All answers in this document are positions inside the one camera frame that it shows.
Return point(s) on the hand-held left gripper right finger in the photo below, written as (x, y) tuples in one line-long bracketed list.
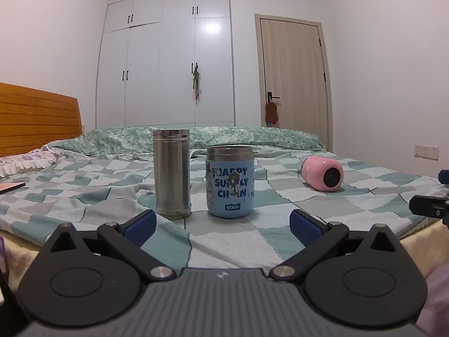
[(304, 227)]

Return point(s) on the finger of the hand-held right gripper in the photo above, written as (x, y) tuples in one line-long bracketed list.
[(429, 206), (444, 176)]

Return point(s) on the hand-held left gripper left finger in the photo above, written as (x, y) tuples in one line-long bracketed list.
[(142, 227)]

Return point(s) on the pink cup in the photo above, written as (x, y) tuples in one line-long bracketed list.
[(321, 173)]

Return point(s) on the tall stainless steel cup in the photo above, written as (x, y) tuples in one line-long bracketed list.
[(172, 173)]

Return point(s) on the blue printed cup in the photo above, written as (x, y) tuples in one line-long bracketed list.
[(229, 186)]

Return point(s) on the checked green blanket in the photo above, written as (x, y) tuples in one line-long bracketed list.
[(105, 196)]

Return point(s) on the green patterned quilt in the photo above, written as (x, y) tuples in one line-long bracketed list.
[(115, 140)]

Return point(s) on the person's pink clothing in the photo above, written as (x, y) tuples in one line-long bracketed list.
[(438, 302)]

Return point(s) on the brown plush toy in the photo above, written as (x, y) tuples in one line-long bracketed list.
[(272, 112)]

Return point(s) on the floral frilled pillow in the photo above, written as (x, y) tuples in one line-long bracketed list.
[(24, 161)]

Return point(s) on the flat pink book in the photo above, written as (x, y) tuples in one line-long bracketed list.
[(10, 187)]

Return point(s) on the purple object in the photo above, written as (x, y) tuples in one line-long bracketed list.
[(2, 256)]

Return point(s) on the wooden headboard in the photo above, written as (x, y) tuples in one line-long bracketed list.
[(35, 119)]

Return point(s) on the green hanging ornament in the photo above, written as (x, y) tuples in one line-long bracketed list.
[(196, 80)]

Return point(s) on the beige door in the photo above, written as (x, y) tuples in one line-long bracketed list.
[(294, 70)]

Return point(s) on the white wardrobe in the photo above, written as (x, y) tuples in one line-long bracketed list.
[(161, 59)]

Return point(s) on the white wall socket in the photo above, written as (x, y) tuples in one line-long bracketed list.
[(426, 151)]

